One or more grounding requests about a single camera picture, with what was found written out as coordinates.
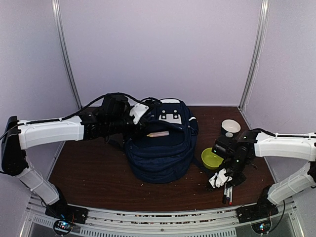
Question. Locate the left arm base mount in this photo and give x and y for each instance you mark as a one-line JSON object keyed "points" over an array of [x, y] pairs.
{"points": [[67, 215]]}

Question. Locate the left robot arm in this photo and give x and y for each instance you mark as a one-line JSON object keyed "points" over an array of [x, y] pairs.
{"points": [[114, 116]]}

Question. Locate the left aluminium frame post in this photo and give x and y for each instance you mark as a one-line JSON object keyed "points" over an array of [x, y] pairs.
{"points": [[62, 40]]}

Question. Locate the dark bowl white inside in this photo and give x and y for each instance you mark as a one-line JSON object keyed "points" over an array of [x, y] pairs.
{"points": [[230, 128]]}

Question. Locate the black marker pen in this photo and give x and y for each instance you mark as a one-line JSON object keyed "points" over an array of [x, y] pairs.
{"points": [[224, 199]]}

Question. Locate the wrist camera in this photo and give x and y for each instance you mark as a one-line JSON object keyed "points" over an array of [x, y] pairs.
{"points": [[218, 180], [137, 111]]}

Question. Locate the front aluminium rail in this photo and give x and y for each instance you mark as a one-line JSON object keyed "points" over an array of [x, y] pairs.
{"points": [[220, 222]]}

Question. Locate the cream glue tube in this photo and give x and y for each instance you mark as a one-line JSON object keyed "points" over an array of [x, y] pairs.
{"points": [[158, 134]]}

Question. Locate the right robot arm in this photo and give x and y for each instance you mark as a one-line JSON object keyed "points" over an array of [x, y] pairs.
{"points": [[237, 153]]}

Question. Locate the red marker pen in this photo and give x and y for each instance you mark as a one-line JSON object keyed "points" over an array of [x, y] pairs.
{"points": [[231, 195]]}

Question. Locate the blue marker pen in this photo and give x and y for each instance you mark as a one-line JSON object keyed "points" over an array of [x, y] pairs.
{"points": [[228, 192]]}

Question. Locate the aluminium frame post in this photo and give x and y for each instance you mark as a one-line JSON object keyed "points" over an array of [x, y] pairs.
{"points": [[62, 40], [259, 41]]}

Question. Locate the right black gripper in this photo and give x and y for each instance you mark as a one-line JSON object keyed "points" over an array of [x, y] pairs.
{"points": [[242, 178]]}

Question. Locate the navy blue student backpack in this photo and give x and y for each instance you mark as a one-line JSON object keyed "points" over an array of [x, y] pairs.
{"points": [[164, 159]]}

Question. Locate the lime green bowl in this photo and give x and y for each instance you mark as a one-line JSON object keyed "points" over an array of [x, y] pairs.
{"points": [[210, 159]]}

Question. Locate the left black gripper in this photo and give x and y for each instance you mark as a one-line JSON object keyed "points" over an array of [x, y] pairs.
{"points": [[141, 126]]}

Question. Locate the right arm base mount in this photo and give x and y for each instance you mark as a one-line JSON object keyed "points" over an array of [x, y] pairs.
{"points": [[258, 215]]}

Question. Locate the right aluminium frame post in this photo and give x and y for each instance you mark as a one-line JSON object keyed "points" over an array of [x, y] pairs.
{"points": [[259, 41]]}

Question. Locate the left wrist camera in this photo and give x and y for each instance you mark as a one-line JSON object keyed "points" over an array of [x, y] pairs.
{"points": [[137, 111]]}

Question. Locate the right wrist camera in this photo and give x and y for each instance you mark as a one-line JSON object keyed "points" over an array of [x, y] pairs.
{"points": [[218, 180]]}

